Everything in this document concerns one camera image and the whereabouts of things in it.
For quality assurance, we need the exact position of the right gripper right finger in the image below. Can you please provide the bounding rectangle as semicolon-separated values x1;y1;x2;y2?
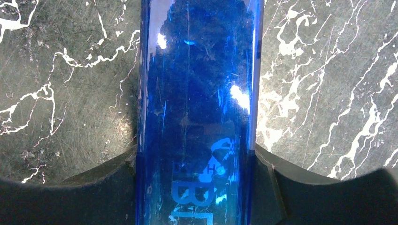
251;145;398;225

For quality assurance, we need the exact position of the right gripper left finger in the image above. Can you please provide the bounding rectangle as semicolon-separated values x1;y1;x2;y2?
0;146;137;225

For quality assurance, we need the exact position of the blue glass bottle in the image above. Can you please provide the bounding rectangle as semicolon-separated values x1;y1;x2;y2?
136;0;264;225

